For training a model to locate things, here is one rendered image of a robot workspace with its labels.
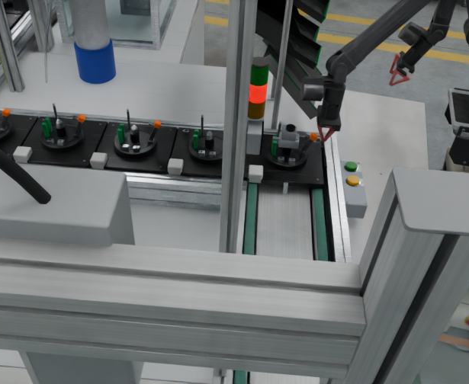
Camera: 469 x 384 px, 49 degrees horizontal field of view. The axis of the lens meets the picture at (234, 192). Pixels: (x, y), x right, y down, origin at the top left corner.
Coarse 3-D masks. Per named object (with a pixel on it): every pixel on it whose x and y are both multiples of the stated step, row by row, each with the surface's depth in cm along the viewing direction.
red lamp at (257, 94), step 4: (252, 88) 129; (256, 88) 129; (260, 88) 129; (264, 88) 130; (252, 92) 130; (256, 92) 130; (260, 92) 130; (264, 92) 130; (252, 96) 131; (256, 96) 130; (260, 96) 131; (264, 96) 131; (252, 100) 131; (256, 100) 131; (260, 100) 131; (264, 100) 132
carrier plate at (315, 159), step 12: (264, 144) 175; (300, 144) 176; (312, 144) 176; (252, 156) 170; (264, 156) 170; (312, 156) 172; (264, 168) 166; (276, 168) 166; (300, 168) 167; (312, 168) 167; (264, 180) 162; (276, 180) 162; (288, 180) 162; (300, 180) 163; (312, 180) 163
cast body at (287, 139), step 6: (282, 126) 164; (288, 126) 162; (294, 126) 162; (282, 132) 161; (288, 132) 161; (294, 132) 162; (276, 138) 165; (282, 138) 163; (288, 138) 163; (294, 138) 162; (282, 144) 164; (288, 144) 164; (294, 144) 164
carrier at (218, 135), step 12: (180, 132) 178; (192, 132) 178; (204, 132) 179; (216, 132) 179; (180, 144) 173; (192, 144) 170; (204, 144) 170; (216, 144) 171; (180, 156) 168; (192, 156) 167; (204, 156) 166; (216, 156) 166; (168, 168) 162; (180, 168) 161; (192, 168) 164; (204, 168) 164; (216, 168) 165
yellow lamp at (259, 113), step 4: (252, 104) 132; (256, 104) 132; (260, 104) 132; (264, 104) 133; (248, 108) 134; (252, 108) 133; (256, 108) 133; (260, 108) 133; (264, 108) 135; (248, 112) 135; (252, 112) 134; (256, 112) 134; (260, 112) 134; (264, 112) 136; (248, 116) 136; (252, 116) 135; (256, 116) 135; (260, 116) 135
